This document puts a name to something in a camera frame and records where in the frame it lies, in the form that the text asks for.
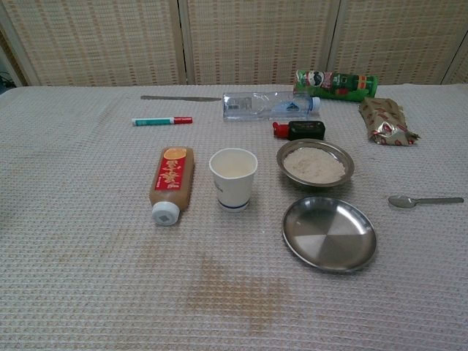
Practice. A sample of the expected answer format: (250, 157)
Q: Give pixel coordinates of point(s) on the metal spoon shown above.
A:
(402, 202)

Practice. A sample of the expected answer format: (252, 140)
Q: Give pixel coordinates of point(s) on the white paper cup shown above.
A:
(234, 190)

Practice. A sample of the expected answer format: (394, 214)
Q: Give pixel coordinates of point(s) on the metal bowl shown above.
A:
(315, 184)

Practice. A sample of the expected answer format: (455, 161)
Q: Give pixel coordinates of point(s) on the brown sauce bottle red label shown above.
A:
(170, 172)

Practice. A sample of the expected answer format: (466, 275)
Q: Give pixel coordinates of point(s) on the clear plastic water bottle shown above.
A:
(256, 106)

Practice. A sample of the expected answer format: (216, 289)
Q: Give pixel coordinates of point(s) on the black bottle red cap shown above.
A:
(307, 130)

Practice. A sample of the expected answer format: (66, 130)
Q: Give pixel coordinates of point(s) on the metal table knife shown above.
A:
(175, 98)

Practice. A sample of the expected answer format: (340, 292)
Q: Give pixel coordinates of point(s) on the empty metal plate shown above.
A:
(329, 234)

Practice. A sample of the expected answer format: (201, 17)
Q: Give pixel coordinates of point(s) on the green chips can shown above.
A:
(340, 86)

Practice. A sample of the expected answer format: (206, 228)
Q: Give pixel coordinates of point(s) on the gold snack packet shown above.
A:
(384, 120)

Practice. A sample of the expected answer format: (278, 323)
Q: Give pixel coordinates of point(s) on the white waffle tablecloth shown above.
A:
(91, 256)

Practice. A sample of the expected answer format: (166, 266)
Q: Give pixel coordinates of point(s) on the bamboo folding screen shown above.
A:
(109, 36)

